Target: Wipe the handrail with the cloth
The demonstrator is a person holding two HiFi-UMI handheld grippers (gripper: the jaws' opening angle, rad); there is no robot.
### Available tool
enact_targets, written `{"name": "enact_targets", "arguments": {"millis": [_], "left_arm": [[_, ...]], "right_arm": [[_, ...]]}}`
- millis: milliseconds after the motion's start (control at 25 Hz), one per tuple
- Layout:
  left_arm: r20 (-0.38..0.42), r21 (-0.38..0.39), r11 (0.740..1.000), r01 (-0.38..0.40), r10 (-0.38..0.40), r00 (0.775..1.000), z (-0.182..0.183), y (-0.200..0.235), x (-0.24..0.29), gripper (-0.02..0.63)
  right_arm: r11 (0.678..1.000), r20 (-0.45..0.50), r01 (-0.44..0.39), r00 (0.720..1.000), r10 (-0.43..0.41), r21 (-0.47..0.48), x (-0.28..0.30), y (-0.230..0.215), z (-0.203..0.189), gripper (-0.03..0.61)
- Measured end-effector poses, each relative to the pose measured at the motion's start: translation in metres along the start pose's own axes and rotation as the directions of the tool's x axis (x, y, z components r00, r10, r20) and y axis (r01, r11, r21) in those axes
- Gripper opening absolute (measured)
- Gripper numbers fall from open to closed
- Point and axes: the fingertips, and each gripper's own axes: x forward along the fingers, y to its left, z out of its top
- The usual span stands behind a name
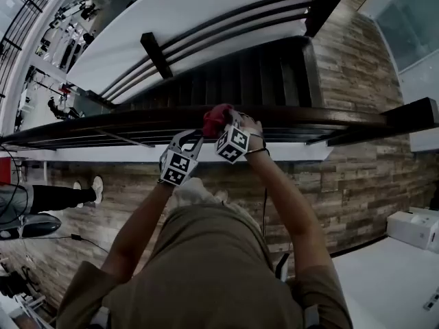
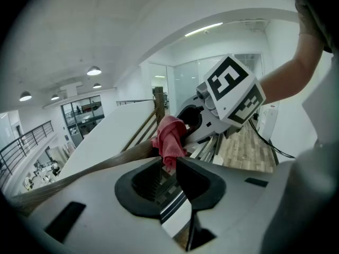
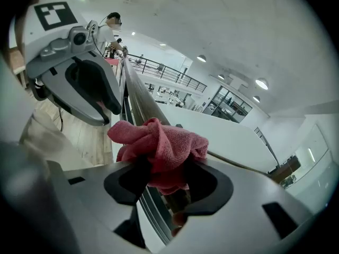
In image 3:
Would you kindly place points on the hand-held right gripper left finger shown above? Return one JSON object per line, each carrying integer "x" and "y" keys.
{"x": 100, "y": 189}

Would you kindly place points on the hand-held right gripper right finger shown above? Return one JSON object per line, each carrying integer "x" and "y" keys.
{"x": 251, "y": 208}

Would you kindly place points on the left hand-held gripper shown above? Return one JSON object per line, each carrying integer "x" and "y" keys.
{"x": 53, "y": 36}

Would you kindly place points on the dark wooden railing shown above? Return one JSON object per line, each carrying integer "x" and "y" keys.
{"x": 140, "y": 102}

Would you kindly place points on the pink cloth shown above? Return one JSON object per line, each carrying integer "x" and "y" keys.
{"x": 164, "y": 147}

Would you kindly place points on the person's right hand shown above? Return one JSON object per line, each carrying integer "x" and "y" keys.
{"x": 178, "y": 221}

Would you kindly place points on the red box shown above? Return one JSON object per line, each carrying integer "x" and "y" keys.
{"x": 112, "y": 62}

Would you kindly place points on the person's light trousers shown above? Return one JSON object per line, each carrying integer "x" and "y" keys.
{"x": 53, "y": 141}

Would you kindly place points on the stair balustrade with wooden rails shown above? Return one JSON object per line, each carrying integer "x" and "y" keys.
{"x": 267, "y": 144}

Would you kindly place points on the black mezzanine guardrail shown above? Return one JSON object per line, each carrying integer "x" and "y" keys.
{"x": 172, "y": 73}

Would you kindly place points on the black-framed glazed room window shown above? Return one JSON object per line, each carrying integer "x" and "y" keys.
{"x": 227, "y": 104}

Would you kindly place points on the dome pendant lamp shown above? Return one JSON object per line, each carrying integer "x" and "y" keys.
{"x": 201, "y": 58}
{"x": 221, "y": 77}
{"x": 256, "y": 99}
{"x": 261, "y": 84}

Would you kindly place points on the white ceiling air conditioner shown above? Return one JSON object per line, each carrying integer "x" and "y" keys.
{"x": 238, "y": 81}

